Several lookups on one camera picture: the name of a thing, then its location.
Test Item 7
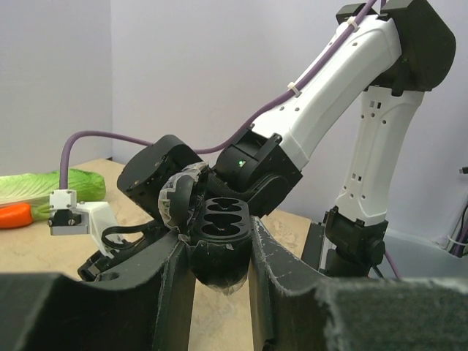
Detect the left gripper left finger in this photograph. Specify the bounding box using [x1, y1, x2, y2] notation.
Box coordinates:
[1, 234, 195, 350]

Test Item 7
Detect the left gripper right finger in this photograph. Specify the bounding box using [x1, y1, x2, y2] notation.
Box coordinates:
[249, 218, 467, 350]

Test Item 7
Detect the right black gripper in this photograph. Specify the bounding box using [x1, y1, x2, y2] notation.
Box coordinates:
[78, 220, 169, 282]

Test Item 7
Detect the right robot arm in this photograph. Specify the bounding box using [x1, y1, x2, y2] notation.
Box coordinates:
[205, 1, 456, 277]

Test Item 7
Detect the orange toy carrot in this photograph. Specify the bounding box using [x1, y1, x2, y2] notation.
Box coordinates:
[0, 203, 34, 230]

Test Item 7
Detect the napa cabbage on table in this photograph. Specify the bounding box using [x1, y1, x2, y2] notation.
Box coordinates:
[1, 168, 106, 205]

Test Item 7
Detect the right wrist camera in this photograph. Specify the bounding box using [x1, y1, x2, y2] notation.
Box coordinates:
[48, 189, 118, 258]

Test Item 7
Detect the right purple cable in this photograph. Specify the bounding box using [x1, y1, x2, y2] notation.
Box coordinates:
[60, 0, 385, 191]

